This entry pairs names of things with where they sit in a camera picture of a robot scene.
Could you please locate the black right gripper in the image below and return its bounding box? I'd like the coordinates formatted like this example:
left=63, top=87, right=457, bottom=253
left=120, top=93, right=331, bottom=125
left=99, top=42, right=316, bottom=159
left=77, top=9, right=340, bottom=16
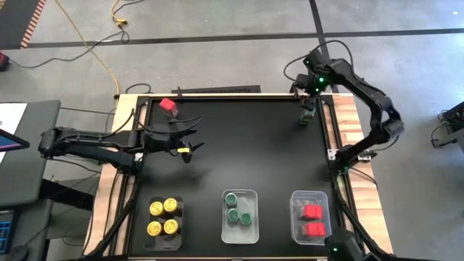
left=292, top=70, right=329, bottom=110

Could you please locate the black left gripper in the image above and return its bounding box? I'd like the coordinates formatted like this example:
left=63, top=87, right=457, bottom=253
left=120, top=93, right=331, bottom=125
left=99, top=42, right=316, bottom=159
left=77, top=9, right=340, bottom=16
left=143, top=123, right=206, bottom=165

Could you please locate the red lid spice jar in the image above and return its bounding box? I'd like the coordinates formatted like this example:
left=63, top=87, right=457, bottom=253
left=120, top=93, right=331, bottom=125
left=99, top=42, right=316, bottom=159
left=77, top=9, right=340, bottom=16
left=300, top=221, right=328, bottom=238
left=299, top=204, right=325, bottom=221
left=159, top=97, right=180, bottom=119

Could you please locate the yellow lid black spice jar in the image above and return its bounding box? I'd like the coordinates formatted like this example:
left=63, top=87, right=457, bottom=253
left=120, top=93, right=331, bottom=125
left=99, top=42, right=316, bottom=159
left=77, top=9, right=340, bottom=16
left=146, top=220, right=163, bottom=237
left=162, top=219, right=181, bottom=239
left=162, top=197, right=181, bottom=218
left=149, top=201, right=165, bottom=218

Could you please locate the black table mat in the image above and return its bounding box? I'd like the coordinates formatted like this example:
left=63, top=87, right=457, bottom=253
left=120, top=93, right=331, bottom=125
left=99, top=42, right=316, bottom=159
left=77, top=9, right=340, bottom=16
left=139, top=96, right=346, bottom=257

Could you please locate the long black bar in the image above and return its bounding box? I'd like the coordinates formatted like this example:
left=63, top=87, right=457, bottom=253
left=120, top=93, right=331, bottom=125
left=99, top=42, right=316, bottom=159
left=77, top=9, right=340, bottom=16
left=170, top=84, right=262, bottom=95

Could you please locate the frosted white plastic bin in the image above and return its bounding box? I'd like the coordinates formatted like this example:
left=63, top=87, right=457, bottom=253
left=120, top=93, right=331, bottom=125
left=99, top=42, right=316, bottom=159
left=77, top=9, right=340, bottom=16
left=220, top=188, right=260, bottom=245

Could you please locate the clear smoky plastic bin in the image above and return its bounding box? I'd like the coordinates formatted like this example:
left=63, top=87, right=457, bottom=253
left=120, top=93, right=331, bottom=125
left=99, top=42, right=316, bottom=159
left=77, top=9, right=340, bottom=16
left=143, top=194, right=185, bottom=252

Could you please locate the black object with green light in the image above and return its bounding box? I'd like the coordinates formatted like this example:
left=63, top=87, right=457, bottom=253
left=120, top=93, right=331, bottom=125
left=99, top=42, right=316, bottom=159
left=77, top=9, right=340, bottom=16
left=323, top=227, right=365, bottom=261

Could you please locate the grey side table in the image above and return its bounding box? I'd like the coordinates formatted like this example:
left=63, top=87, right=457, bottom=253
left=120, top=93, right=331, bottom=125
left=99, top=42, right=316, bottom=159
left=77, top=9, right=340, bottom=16
left=0, top=99, right=62, bottom=208

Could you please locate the tablet with lit screen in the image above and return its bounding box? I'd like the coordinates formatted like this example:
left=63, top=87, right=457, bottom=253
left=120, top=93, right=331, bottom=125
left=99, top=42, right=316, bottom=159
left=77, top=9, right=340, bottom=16
left=0, top=128, right=31, bottom=154

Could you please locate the white paper sheet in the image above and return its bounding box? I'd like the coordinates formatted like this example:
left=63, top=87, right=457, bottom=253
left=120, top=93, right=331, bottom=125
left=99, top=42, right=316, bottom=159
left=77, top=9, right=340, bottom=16
left=0, top=102, right=28, bottom=164

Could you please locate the lit keyboard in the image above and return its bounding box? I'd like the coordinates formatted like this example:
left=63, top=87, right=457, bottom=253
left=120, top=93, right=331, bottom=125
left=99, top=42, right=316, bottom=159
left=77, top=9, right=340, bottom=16
left=0, top=210, right=15, bottom=255

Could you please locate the black mat orange striped edge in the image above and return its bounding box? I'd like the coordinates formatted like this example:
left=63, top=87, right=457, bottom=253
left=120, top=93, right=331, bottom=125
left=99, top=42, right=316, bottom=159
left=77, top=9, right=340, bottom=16
left=0, top=0, right=48, bottom=50

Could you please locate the black left wrist camera cable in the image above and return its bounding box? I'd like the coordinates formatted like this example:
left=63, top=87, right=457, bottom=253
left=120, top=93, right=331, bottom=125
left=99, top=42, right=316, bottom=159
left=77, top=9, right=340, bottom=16
left=168, top=115, right=203, bottom=135

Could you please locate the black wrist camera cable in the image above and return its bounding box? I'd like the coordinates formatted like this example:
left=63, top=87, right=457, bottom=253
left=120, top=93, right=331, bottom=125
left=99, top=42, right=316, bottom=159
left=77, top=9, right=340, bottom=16
left=283, top=38, right=355, bottom=83
left=168, top=115, right=203, bottom=135

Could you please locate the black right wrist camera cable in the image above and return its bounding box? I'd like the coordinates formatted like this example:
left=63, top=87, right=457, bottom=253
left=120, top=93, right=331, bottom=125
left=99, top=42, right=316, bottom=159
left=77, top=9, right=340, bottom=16
left=283, top=38, right=355, bottom=83

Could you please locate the looped black cable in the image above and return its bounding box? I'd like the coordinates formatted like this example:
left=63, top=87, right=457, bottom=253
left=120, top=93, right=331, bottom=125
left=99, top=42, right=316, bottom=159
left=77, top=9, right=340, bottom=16
left=124, top=82, right=153, bottom=96

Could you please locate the long yellow floor cable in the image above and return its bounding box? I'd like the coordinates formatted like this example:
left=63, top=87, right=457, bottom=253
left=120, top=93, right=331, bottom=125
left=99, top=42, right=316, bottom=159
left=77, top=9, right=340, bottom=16
left=53, top=0, right=121, bottom=96

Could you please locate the long black floor cable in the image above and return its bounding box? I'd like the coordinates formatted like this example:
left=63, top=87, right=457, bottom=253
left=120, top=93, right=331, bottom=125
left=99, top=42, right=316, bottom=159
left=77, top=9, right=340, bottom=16
left=7, top=28, right=131, bottom=70

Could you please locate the black equipment with cables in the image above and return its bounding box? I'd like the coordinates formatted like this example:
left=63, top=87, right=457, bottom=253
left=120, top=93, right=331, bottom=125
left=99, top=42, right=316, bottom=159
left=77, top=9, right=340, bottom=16
left=430, top=100, right=464, bottom=149

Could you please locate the yellow cable with plug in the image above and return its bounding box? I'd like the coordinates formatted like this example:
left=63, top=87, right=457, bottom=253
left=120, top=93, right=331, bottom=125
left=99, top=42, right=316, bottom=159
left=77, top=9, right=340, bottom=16
left=109, top=0, right=128, bottom=27

